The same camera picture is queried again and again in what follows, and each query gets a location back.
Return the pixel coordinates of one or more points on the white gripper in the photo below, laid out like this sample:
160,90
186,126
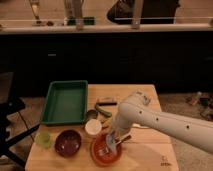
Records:
120,126

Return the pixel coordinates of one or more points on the grey-blue towel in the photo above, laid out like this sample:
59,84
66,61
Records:
111,144

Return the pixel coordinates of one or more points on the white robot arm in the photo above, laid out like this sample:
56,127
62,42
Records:
134,110

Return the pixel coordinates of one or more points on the orange bowl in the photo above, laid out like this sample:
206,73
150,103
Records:
101,158

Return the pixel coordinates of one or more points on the purple bowl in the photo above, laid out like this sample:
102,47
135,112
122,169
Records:
67,143

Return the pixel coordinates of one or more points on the yellow banana toy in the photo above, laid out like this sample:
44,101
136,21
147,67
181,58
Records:
106,123

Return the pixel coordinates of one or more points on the green cucumber toy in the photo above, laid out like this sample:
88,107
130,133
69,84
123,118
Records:
103,112

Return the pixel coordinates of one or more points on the small dark metal cup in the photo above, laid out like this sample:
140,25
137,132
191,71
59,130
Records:
91,114

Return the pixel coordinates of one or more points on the white cup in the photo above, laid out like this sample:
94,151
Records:
93,127

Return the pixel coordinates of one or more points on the green plastic tray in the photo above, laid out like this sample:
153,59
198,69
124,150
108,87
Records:
65,103

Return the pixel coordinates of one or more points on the small green cup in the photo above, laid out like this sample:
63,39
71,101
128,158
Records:
43,139

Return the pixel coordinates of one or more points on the person in dark clothing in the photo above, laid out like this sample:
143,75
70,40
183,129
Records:
153,12

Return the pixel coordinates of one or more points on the green box on counter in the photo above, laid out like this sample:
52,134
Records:
84,20

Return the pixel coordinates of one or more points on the black-handled knife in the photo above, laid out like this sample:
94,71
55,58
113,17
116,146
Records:
106,103

